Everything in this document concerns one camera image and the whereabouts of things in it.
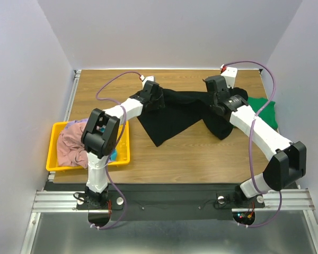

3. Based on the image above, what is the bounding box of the black t shirt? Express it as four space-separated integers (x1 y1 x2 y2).
137 89 233 147

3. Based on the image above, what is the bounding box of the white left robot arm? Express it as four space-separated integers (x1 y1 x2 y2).
81 80 164 208

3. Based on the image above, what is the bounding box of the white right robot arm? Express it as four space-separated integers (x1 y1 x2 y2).
204 75 307 206

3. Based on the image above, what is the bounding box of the green folded t shirt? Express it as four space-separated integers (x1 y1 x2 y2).
248 97 278 130

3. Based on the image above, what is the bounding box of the yellow plastic bin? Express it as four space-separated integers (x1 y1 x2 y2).
46 121 130 171

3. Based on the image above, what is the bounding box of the teal t shirt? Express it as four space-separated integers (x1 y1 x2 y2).
110 149 118 161

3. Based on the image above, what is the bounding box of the lavender t shirt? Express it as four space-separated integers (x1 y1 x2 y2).
65 118 88 129

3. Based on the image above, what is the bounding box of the pink t shirt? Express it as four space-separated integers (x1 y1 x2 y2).
57 122 88 168

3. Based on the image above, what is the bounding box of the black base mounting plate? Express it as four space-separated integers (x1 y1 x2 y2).
43 182 266 222

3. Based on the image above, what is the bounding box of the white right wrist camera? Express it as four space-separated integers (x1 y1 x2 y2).
220 65 238 88

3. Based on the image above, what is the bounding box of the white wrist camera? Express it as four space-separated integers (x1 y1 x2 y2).
139 75 155 87
220 65 238 88

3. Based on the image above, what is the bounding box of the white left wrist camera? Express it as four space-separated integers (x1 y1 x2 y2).
139 75 155 87

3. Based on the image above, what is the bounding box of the aluminium frame rail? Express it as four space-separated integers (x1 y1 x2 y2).
32 189 315 213

